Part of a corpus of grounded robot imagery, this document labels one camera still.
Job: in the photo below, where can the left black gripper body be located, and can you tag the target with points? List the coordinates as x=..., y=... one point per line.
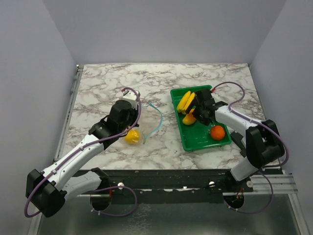
x=131, y=121

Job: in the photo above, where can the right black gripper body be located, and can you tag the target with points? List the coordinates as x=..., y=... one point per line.
x=198, y=112

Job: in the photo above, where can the yellow lemon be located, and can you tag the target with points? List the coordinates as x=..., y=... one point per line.
x=132, y=137

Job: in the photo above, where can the orange fruit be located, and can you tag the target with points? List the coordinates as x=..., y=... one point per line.
x=217, y=133

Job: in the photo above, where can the green plastic tray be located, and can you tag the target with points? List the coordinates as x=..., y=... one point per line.
x=196, y=136

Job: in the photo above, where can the clear zip bag teal zipper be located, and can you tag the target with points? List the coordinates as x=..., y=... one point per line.
x=150, y=121

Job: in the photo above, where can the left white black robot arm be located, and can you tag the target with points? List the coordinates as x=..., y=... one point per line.
x=49, y=189

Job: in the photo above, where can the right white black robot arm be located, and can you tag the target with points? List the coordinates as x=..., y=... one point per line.
x=263, y=143

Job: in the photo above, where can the yellow banana bunch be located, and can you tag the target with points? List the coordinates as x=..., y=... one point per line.
x=185, y=102

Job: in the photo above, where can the black digital scale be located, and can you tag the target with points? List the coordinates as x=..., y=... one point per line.
x=237, y=138

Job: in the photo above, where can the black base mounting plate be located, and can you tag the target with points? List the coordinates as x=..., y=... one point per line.
x=168, y=186

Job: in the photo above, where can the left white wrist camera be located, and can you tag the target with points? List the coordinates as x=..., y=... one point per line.
x=131, y=98

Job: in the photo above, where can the aluminium frame rail left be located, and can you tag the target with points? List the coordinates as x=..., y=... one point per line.
x=73, y=94

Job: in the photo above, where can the aluminium frame rail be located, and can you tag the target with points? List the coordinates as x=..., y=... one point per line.
x=263, y=185
x=73, y=94

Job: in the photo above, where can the aluminium frame rail right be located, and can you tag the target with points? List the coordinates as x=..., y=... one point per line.
x=263, y=185

